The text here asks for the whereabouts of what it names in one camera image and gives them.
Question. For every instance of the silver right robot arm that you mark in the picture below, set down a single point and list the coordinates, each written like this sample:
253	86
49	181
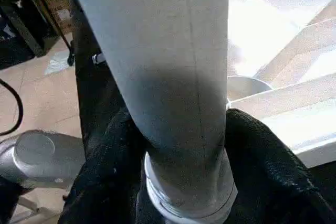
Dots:
37	156

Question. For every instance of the white plastic table leg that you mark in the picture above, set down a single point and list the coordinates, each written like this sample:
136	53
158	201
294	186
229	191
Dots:
157	51

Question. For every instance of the black work mat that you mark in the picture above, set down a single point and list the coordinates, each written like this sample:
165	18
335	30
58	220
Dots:
94	98

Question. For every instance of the white plastic table top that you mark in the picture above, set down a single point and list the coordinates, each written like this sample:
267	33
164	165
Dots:
283	51

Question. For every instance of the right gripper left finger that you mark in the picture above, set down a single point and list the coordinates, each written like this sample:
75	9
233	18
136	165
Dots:
105	182

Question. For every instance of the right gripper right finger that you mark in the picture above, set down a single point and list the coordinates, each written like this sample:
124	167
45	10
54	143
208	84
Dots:
273	182

